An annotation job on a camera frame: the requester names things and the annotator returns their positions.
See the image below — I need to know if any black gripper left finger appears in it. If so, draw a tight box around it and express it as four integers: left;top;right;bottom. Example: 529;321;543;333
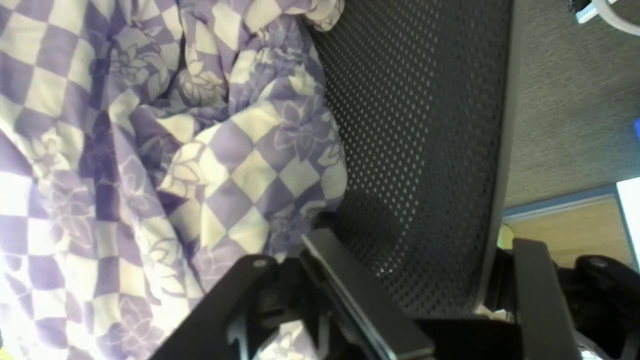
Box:
298;228;437;360

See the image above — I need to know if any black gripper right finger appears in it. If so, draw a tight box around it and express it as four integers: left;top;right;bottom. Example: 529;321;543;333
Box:
509;239;583;360

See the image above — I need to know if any wooden board with blue edge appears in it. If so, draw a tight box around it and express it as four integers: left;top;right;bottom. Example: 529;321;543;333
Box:
498;184;640;271

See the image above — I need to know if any grey mesh office chair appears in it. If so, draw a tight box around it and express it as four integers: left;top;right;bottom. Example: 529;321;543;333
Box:
300;0;531;322

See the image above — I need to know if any purple checkered cloth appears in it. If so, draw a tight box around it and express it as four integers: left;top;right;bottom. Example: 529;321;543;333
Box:
0;0;351;360

